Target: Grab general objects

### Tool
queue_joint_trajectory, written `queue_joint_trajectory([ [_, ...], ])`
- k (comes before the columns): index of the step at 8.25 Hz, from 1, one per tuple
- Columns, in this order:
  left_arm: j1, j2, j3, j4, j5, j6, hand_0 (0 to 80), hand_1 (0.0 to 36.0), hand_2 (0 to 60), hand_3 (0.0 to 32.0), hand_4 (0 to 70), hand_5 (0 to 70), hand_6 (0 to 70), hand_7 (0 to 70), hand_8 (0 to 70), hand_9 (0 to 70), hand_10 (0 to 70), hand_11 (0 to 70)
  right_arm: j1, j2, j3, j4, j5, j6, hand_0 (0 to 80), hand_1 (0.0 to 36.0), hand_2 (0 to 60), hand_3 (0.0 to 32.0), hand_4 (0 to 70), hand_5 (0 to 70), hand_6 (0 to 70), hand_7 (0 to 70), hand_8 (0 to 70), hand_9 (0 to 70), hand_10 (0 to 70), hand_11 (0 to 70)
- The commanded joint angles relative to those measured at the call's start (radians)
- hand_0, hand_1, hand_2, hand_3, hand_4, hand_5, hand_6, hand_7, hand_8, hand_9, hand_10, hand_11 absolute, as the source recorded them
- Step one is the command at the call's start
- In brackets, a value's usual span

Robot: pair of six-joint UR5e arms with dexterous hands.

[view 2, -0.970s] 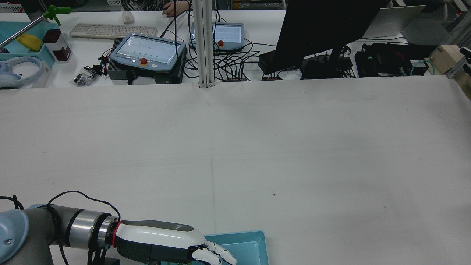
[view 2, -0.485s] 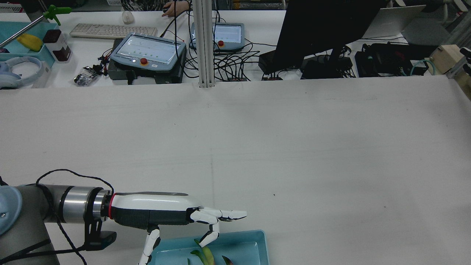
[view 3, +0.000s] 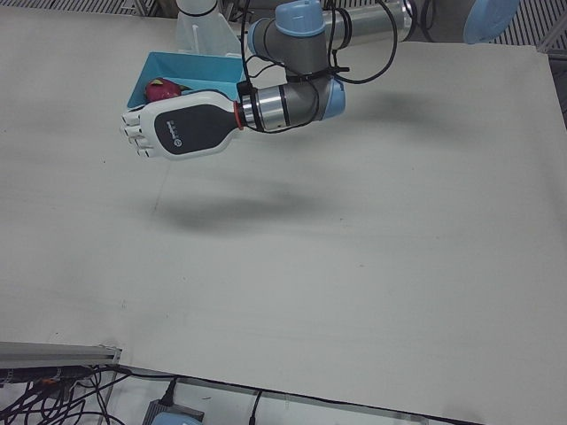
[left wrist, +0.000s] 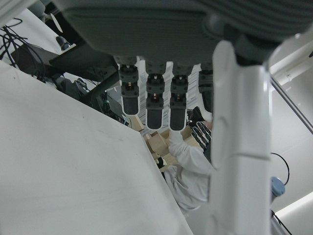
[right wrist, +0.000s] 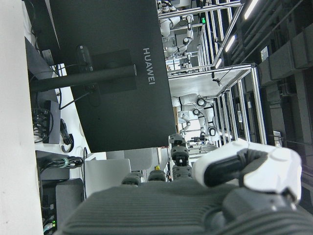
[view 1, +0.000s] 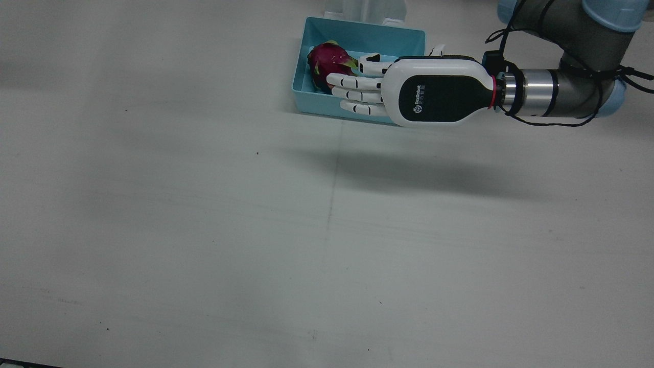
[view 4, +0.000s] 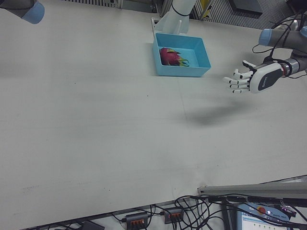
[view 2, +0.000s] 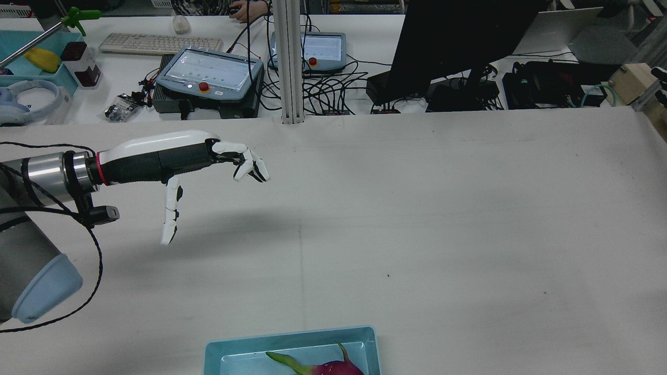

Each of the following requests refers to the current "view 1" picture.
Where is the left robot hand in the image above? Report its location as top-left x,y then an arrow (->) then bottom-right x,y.
326,44 -> 497,127

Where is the red dragon fruit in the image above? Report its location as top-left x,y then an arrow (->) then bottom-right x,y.
307,41 -> 359,94

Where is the light blue plastic tray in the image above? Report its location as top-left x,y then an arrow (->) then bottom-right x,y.
291,17 -> 426,124

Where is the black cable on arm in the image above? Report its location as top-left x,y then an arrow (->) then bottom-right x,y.
484,0 -> 654,127

